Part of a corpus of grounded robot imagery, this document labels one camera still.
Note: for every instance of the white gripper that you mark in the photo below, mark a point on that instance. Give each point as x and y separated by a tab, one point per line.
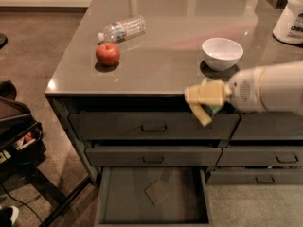
243	89

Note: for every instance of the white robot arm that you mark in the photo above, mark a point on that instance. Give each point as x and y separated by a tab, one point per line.
274	88

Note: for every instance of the middle right drawer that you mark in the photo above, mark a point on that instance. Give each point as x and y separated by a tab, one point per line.
268	156

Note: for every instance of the top right drawer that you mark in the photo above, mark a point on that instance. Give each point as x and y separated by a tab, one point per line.
269	126

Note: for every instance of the bottom right drawer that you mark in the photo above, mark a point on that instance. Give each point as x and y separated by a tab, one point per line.
265	176

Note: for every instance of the top left drawer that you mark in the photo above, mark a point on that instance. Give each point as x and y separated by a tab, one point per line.
150	125

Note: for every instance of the middle left drawer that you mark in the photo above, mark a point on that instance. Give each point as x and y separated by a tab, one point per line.
153	156

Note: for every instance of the open bottom left drawer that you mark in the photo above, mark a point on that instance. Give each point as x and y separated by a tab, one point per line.
152	197

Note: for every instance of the white bowl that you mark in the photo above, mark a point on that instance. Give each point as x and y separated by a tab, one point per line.
221	53

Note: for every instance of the red apple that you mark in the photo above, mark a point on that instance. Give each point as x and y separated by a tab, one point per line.
108	54

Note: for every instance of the clear plastic water bottle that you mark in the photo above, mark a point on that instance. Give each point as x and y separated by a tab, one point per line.
121	30

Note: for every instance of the white plastic canister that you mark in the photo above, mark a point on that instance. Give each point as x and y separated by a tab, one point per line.
289	27

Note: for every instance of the black and white shoe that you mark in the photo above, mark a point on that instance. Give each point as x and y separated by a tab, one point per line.
8	216

